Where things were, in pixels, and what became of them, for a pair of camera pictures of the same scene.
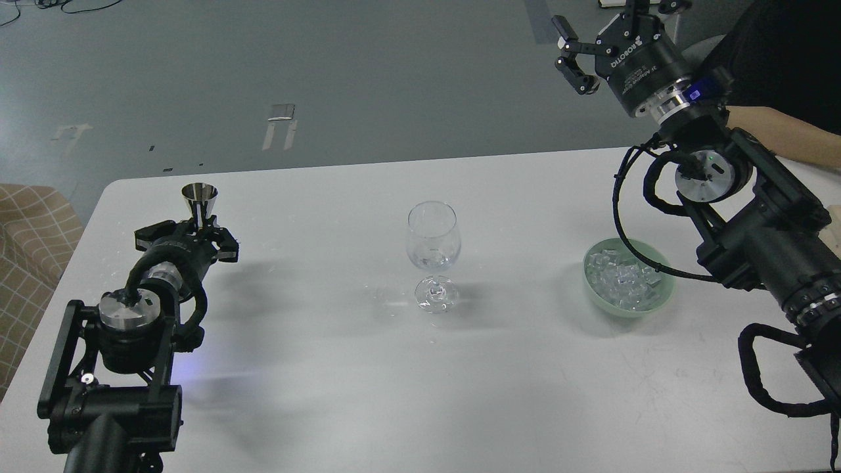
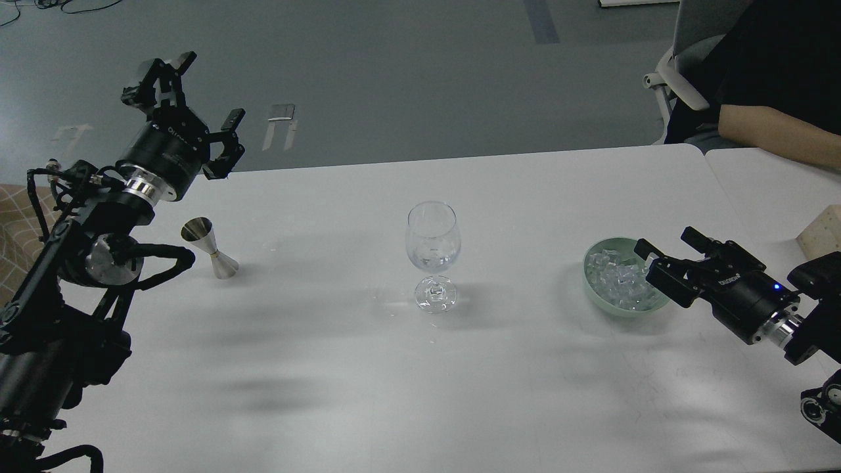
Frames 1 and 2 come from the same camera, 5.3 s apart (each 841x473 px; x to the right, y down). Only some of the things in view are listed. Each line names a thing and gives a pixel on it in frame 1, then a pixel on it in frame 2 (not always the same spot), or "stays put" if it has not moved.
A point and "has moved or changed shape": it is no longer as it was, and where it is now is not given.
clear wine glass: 433,242 stays put
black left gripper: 189,250 → 167,154
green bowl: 623,283 stays put
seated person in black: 783,60 stays put
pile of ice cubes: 627,285 stays put
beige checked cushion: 40,228 stays put
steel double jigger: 200,198 has moved or changed shape
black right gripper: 638,60 → 744,298
